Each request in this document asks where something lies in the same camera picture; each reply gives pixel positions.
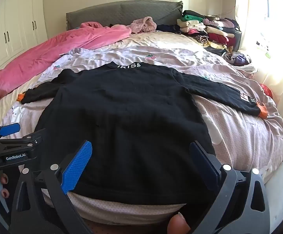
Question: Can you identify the grey quilted headboard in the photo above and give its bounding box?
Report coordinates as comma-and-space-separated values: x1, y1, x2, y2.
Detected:
66, 1, 184, 31

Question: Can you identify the white wardrobe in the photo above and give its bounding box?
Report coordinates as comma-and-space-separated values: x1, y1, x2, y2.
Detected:
0, 0, 49, 75

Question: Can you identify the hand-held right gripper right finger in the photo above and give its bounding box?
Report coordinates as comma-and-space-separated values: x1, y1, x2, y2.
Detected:
189, 140, 272, 234

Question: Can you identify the lilac strawberry duvet cover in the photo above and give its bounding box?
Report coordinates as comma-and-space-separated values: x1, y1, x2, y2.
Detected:
2, 46, 283, 225

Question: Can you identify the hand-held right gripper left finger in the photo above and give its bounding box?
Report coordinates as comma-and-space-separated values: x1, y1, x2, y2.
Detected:
8, 140, 93, 234

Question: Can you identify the heap of purple clothes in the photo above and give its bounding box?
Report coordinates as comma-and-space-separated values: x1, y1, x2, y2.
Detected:
223, 52, 253, 66

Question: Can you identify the pink fluffy garment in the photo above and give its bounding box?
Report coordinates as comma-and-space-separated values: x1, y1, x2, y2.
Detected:
130, 17, 158, 35

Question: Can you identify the red cloth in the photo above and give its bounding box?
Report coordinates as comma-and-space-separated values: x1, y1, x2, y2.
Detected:
260, 84, 274, 98

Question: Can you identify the person's left hand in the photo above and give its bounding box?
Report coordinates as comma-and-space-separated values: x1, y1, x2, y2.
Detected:
0, 173, 11, 199

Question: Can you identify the cream curtain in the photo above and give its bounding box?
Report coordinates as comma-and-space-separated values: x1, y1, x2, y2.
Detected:
234, 0, 283, 117

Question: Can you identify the dark navy cloth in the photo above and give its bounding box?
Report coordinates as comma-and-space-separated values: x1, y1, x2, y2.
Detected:
156, 24, 182, 33

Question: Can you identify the pile of folded clothes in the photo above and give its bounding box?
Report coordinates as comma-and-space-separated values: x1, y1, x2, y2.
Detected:
177, 10, 242, 56

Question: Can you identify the dark storage box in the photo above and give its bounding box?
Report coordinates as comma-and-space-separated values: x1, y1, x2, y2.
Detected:
234, 30, 242, 53

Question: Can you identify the black sweater with orange cuffs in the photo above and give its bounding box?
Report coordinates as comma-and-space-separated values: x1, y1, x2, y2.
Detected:
17, 62, 269, 204

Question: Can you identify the beige bed sheet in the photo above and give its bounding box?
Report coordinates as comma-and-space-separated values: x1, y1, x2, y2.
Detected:
0, 30, 206, 137

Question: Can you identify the person's right hand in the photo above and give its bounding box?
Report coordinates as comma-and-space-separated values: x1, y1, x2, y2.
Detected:
167, 212, 191, 234

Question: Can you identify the pink blanket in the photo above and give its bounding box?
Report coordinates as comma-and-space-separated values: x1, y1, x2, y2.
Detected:
0, 21, 132, 101

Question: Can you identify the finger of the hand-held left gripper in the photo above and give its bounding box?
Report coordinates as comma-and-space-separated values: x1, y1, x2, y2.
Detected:
0, 128, 46, 152
0, 123, 21, 140

